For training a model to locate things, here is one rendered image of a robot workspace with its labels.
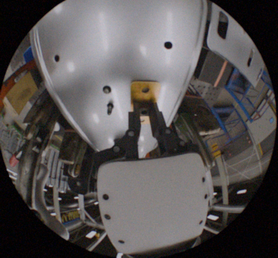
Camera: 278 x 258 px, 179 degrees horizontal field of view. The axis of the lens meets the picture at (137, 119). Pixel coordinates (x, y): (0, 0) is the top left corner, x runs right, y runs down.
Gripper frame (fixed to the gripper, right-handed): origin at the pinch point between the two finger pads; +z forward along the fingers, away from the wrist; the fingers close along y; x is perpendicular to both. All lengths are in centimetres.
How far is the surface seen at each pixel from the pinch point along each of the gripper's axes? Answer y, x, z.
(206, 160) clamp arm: 11.1, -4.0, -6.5
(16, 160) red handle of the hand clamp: -26.8, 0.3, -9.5
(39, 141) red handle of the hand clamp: -18.2, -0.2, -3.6
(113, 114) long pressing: -4.8, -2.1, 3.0
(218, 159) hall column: 594, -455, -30
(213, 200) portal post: 307, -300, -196
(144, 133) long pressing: 1.1, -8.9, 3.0
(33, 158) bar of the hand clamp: -19.5, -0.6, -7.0
